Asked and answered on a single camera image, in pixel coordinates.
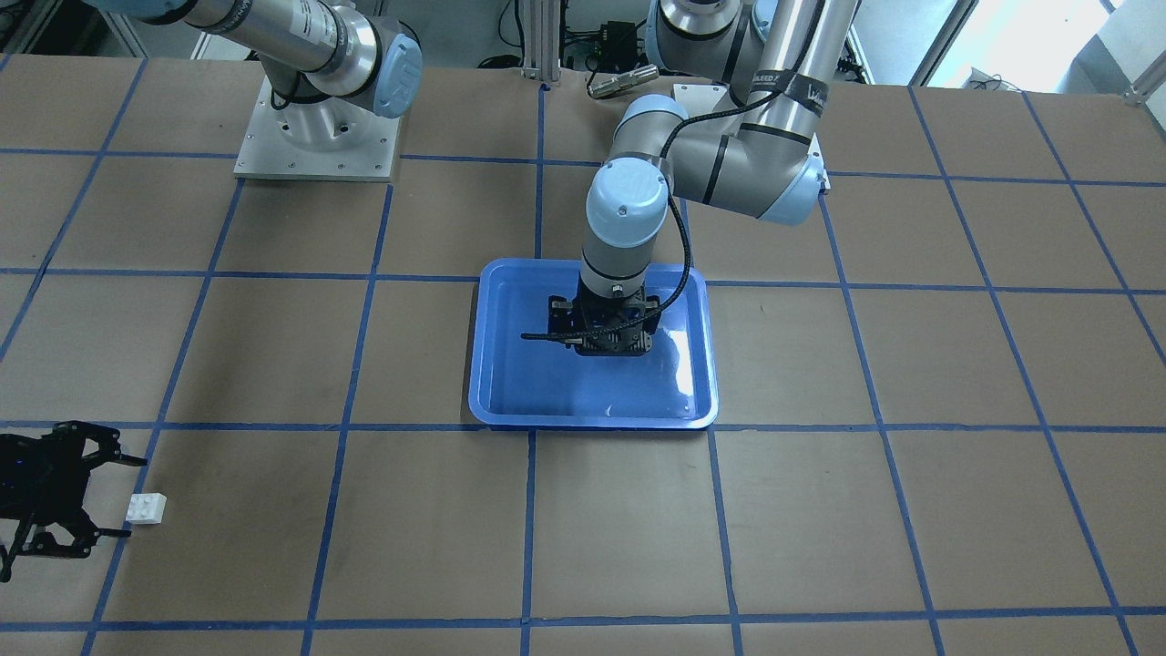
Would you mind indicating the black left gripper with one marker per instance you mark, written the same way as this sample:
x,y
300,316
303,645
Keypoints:
x,y
558,314

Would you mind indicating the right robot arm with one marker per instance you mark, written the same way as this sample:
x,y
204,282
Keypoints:
x,y
337,84

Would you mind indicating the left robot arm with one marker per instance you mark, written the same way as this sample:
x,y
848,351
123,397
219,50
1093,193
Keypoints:
x,y
753,154

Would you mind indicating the white block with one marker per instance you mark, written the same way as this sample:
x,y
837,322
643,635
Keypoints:
x,y
146,509

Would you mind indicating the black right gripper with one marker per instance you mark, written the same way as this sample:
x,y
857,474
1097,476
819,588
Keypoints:
x,y
43,486

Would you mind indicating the aluminium frame post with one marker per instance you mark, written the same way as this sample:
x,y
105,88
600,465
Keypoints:
x,y
540,38

